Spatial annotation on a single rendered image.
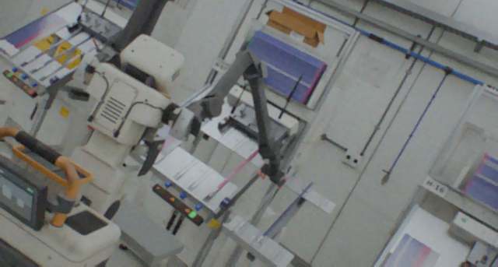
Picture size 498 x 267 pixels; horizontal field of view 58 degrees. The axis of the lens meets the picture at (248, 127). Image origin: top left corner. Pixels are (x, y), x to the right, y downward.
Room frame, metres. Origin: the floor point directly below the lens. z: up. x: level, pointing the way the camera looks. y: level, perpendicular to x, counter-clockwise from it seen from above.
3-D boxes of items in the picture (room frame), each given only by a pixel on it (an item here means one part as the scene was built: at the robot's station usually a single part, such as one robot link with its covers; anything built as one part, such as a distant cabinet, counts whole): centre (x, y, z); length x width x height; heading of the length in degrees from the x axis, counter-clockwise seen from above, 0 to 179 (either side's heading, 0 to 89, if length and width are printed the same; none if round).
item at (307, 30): (3.09, -0.04, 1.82); 0.68 x 0.30 x 0.20; 65
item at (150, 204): (2.91, -0.01, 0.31); 0.70 x 0.65 x 0.62; 65
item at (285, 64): (2.78, -0.01, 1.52); 0.51 x 0.13 x 0.27; 65
